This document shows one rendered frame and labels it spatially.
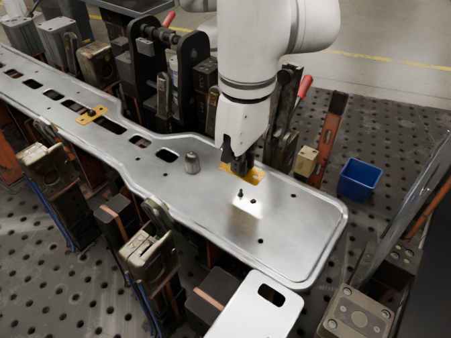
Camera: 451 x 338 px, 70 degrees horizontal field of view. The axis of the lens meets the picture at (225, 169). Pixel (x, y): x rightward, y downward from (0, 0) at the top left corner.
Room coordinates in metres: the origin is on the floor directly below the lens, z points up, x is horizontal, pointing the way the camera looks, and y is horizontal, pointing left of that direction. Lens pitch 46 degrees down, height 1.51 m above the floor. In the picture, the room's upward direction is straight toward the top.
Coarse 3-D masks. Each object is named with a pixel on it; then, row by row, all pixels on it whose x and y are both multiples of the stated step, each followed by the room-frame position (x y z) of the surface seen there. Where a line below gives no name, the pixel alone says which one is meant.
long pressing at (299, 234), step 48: (0, 48) 1.07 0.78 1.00; (0, 96) 0.79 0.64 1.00; (96, 96) 0.78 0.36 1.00; (96, 144) 0.58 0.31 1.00; (192, 144) 0.58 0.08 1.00; (144, 192) 0.43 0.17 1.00; (192, 192) 0.43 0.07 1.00; (288, 192) 0.43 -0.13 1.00; (240, 240) 0.31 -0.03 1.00; (288, 240) 0.31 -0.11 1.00; (336, 240) 0.32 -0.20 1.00
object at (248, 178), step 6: (222, 162) 0.44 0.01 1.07; (222, 168) 0.42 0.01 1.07; (228, 168) 0.42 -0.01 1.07; (252, 168) 0.42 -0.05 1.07; (234, 174) 0.41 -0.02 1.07; (246, 174) 0.41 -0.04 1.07; (252, 174) 0.41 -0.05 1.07; (258, 174) 0.41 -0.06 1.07; (264, 174) 0.41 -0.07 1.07; (246, 180) 0.39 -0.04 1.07; (252, 180) 0.39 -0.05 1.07; (258, 180) 0.39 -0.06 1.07
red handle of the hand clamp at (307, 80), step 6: (306, 78) 0.62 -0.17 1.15; (312, 78) 0.63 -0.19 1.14; (300, 84) 0.62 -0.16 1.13; (306, 84) 0.61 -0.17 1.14; (300, 90) 0.60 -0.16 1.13; (306, 90) 0.61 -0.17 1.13; (300, 96) 0.59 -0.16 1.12; (294, 108) 0.58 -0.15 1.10; (276, 132) 0.54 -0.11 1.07; (276, 138) 0.53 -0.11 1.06
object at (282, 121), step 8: (288, 64) 0.56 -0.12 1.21; (296, 64) 0.56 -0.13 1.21; (280, 72) 0.53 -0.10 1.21; (288, 72) 0.52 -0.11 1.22; (296, 72) 0.54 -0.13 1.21; (280, 80) 0.52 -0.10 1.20; (288, 80) 0.52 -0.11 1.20; (296, 80) 0.53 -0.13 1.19; (280, 88) 0.55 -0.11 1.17; (288, 88) 0.55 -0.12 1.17; (296, 88) 0.54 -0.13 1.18; (280, 96) 0.55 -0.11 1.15; (288, 96) 0.54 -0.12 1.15; (296, 96) 0.54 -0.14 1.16; (280, 104) 0.55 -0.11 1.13; (288, 104) 0.53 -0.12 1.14; (272, 112) 0.54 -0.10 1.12; (280, 112) 0.54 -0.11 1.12; (288, 112) 0.53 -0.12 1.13; (272, 120) 0.54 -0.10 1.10; (280, 120) 0.54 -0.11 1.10; (288, 120) 0.53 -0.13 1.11; (272, 128) 0.54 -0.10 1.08; (288, 128) 0.53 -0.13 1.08; (272, 136) 0.54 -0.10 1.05; (280, 144) 0.52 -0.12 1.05
